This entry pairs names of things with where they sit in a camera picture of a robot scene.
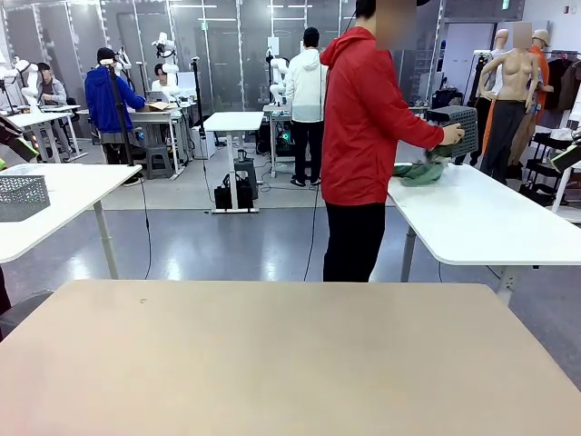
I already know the dark grey perforated basket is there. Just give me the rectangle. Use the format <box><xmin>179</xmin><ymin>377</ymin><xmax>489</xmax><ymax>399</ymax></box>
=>
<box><xmin>426</xmin><ymin>104</ymin><xmax>479</xmax><ymax>165</ymax></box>

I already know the dark green towel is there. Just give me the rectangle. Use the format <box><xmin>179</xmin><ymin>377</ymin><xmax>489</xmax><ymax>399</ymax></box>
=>
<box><xmin>392</xmin><ymin>148</ymin><xmax>450</xmax><ymax>187</ymax></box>

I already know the light grey perforated basket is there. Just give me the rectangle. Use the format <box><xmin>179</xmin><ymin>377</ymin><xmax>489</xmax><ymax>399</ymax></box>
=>
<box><xmin>0</xmin><ymin>174</ymin><xmax>51</xmax><ymax>223</ymax></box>

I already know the person's right hand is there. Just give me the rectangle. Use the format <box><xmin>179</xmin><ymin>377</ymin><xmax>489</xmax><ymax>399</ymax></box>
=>
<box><xmin>442</xmin><ymin>124</ymin><xmax>467</xmax><ymax>147</ymax></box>

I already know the long white desk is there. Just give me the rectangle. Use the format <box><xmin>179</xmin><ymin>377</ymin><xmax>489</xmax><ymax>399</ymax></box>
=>
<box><xmin>0</xmin><ymin>104</ymin><xmax>87</xmax><ymax>163</ymax></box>

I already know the black rolling cart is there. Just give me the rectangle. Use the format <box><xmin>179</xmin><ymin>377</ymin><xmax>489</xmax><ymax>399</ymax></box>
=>
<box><xmin>519</xmin><ymin>128</ymin><xmax>576</xmax><ymax>206</ymax></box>

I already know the seated person in grey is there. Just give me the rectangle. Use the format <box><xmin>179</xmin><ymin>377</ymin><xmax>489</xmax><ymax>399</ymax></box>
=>
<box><xmin>35</xmin><ymin>62</ymin><xmax>69</xmax><ymax>106</ymax></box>

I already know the white table with round corner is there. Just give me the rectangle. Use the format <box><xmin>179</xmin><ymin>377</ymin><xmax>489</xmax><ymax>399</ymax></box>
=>
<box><xmin>0</xmin><ymin>162</ymin><xmax>143</xmax><ymax>281</ymax></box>

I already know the rack of dark clothes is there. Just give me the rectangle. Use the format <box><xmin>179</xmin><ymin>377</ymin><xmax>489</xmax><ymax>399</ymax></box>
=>
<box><xmin>542</xmin><ymin>49</ymin><xmax>581</xmax><ymax>133</ymax></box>

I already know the person in blue hoodie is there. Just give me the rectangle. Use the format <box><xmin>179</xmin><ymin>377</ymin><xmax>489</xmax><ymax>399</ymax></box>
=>
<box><xmin>84</xmin><ymin>47</ymin><xmax>147</xmax><ymax>165</ymax></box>

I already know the beige mannequin with black trousers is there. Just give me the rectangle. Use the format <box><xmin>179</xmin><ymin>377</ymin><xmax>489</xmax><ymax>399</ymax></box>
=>
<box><xmin>479</xmin><ymin>22</ymin><xmax>546</xmax><ymax>185</ymax></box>

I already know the black tripod pole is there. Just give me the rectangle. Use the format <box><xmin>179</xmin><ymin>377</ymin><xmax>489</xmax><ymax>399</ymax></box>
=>
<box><xmin>106</xmin><ymin>65</ymin><xmax>135</xmax><ymax>167</ymax></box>

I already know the large white table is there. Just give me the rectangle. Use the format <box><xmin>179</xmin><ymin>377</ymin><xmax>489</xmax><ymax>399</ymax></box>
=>
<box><xmin>387</xmin><ymin>162</ymin><xmax>581</xmax><ymax>294</ymax></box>

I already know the mannequin with orange clothes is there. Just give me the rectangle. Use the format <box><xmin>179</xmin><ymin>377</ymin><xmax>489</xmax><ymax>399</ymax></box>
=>
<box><xmin>528</xmin><ymin>28</ymin><xmax>556</xmax><ymax>167</ymax></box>

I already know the white mannequin with black trousers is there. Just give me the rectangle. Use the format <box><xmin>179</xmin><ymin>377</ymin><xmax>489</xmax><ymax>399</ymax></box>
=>
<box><xmin>467</xmin><ymin>28</ymin><xmax>512</xmax><ymax>167</ymax></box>

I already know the open cardboard box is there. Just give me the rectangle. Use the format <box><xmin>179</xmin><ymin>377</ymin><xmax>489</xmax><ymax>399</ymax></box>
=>
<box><xmin>135</xmin><ymin>100</ymin><xmax>176</xmax><ymax>114</ymax></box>

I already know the grey plastic step stool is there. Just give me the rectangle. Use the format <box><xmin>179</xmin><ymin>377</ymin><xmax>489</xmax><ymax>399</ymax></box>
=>
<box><xmin>144</xmin><ymin>145</ymin><xmax>174</xmax><ymax>180</ymax></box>

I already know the grey round seat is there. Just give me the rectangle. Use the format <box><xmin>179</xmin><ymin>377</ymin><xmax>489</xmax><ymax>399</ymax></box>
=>
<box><xmin>0</xmin><ymin>290</ymin><xmax>55</xmax><ymax>341</ymax></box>

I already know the seated person in white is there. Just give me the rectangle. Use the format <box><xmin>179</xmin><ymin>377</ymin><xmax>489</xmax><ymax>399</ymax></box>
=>
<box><xmin>151</xmin><ymin>63</ymin><xmax>181</xmax><ymax>94</ymax></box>

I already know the white computer case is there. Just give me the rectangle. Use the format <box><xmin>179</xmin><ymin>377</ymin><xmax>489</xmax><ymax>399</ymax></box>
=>
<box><xmin>190</xmin><ymin>125</ymin><xmax>217</xmax><ymax>160</ymax></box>

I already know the person in red jacket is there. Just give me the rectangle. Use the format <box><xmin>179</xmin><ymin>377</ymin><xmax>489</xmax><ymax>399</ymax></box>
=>
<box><xmin>319</xmin><ymin>0</ymin><xmax>467</xmax><ymax>283</ymax></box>

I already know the black bag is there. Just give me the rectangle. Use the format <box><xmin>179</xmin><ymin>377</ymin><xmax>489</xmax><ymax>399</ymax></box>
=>
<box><xmin>213</xmin><ymin>173</ymin><xmax>253</xmax><ymax>211</ymax></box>

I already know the small white standing table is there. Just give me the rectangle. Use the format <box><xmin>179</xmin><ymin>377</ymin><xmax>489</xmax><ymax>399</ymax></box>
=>
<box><xmin>202</xmin><ymin>111</ymin><xmax>265</xmax><ymax>214</ymax></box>

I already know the computer tower with coloured lights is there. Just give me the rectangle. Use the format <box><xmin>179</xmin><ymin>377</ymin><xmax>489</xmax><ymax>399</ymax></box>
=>
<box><xmin>274</xmin><ymin>120</ymin><xmax>296</xmax><ymax>158</ymax></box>

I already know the person in white jacket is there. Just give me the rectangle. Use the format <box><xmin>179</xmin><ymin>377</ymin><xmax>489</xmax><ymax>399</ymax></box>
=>
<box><xmin>284</xmin><ymin>26</ymin><xmax>329</xmax><ymax>187</ymax></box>

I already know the grey frame workbench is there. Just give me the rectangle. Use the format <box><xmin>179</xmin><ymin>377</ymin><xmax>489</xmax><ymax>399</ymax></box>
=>
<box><xmin>76</xmin><ymin>106</ymin><xmax>187</xmax><ymax>176</ymax></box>

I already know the black camera stand pole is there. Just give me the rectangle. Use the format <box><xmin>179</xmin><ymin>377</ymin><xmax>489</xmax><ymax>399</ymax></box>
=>
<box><xmin>190</xmin><ymin>56</ymin><xmax>206</xmax><ymax>137</ymax></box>

